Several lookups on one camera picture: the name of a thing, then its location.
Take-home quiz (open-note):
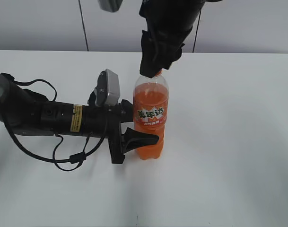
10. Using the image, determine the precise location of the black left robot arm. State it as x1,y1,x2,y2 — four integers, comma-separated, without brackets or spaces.
0,69,159,166

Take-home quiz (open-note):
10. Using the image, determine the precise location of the orange bottle cap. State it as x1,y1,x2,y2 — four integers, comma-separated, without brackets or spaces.
153,70,162,77

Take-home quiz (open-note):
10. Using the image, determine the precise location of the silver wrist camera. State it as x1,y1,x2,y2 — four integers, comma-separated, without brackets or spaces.
98,0,123,12
94,69,121,106

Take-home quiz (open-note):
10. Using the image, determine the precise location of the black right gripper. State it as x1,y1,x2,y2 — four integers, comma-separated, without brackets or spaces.
139,0,207,79

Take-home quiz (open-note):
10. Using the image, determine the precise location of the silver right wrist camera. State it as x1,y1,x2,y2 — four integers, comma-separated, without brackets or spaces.
98,0,123,12

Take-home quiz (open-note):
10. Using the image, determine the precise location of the orange soda bottle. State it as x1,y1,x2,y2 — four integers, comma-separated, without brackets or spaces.
133,74,169,160

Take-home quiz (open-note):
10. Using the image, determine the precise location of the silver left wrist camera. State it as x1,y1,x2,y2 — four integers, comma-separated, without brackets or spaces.
94,69,121,106

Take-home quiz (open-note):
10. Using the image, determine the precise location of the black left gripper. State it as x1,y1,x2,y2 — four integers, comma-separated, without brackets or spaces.
83,92,159,164

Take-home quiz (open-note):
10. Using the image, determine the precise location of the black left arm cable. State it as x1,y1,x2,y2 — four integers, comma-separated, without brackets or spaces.
0,79,109,172

